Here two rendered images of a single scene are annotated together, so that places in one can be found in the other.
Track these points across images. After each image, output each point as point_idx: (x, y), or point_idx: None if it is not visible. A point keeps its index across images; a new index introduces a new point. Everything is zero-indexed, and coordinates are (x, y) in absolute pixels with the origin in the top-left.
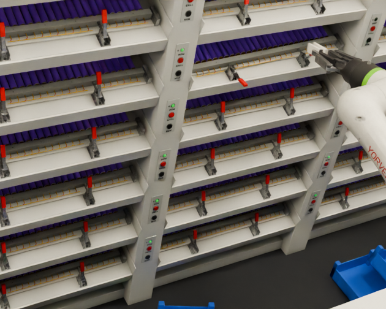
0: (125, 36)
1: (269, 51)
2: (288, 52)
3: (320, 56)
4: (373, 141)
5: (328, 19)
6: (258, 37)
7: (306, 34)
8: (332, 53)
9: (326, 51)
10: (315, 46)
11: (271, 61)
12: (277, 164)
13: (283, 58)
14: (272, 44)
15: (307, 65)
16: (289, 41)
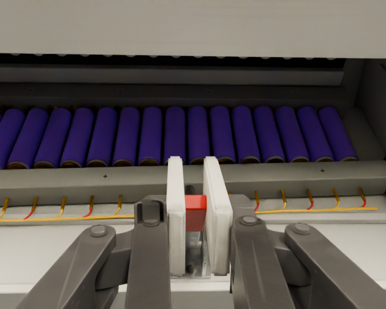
0: None
1: (35, 176)
2: (140, 196)
3: (63, 266)
4: None
5: (279, 5)
6: (49, 125)
7: (260, 140)
8: (237, 253)
9: (219, 226)
10: (179, 176)
11: (30, 219)
12: None
13: (104, 219)
14: (87, 156)
15: (201, 271)
16: (166, 156)
